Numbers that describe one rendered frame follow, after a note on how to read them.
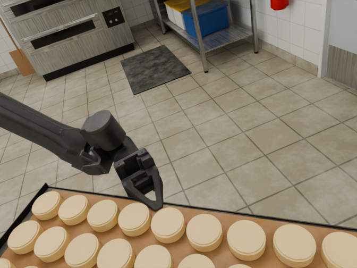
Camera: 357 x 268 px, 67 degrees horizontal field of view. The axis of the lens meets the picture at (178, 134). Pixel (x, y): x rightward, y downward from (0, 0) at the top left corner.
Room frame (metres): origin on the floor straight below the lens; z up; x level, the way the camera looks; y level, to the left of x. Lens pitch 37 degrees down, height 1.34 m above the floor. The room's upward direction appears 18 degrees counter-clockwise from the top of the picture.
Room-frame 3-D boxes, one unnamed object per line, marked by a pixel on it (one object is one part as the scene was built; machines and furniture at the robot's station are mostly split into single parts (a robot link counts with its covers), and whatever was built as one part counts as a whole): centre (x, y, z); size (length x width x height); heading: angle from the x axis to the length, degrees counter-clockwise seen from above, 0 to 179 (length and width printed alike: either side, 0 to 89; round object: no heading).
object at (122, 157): (0.40, 0.10, 1.00); 0.07 x 0.07 x 0.10; 18
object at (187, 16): (3.36, -0.74, 0.36); 0.46 x 0.38 x 0.26; 99
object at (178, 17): (3.80, -0.68, 0.36); 0.46 x 0.38 x 0.26; 97
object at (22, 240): (0.30, 0.28, 1.02); 0.05 x 0.05 x 0.02
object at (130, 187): (0.33, 0.08, 0.99); 0.09 x 0.07 x 0.07; 18
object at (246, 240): (0.19, -0.04, 1.00); 0.05 x 0.05 x 0.02
